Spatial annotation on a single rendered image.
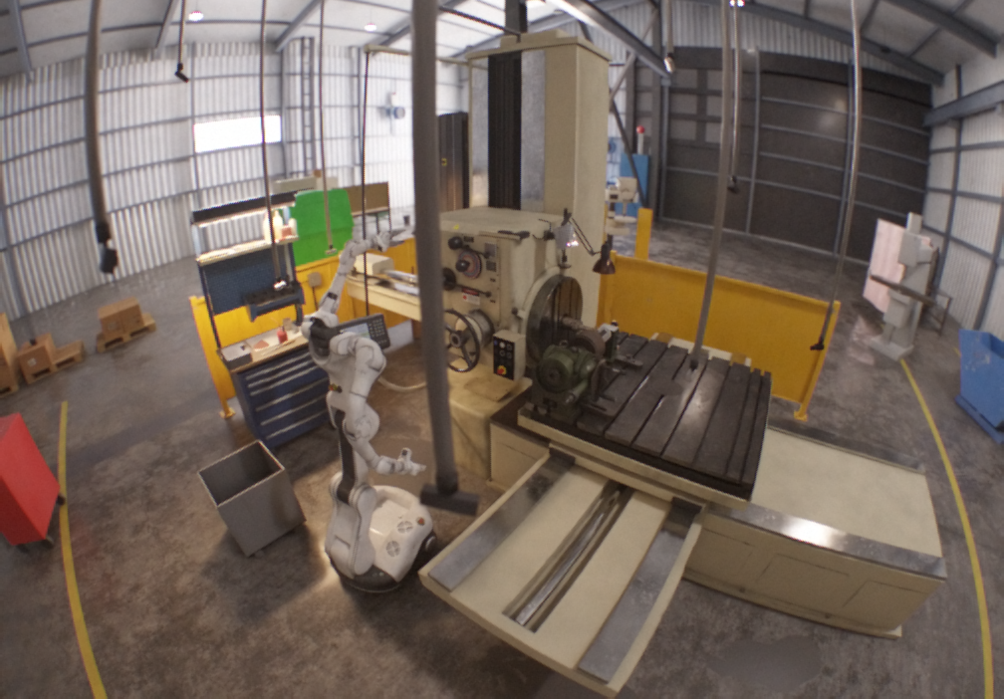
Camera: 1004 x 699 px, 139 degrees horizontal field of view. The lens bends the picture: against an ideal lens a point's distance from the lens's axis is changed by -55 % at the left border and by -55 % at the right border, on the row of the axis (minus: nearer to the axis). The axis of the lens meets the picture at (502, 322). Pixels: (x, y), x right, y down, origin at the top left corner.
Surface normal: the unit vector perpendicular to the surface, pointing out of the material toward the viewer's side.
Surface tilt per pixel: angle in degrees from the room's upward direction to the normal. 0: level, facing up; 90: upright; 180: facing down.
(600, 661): 0
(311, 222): 84
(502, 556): 0
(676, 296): 90
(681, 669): 0
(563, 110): 90
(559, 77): 90
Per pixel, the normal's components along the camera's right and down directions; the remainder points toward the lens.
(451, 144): -0.60, 0.32
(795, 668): 0.00, -0.92
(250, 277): 0.76, 0.26
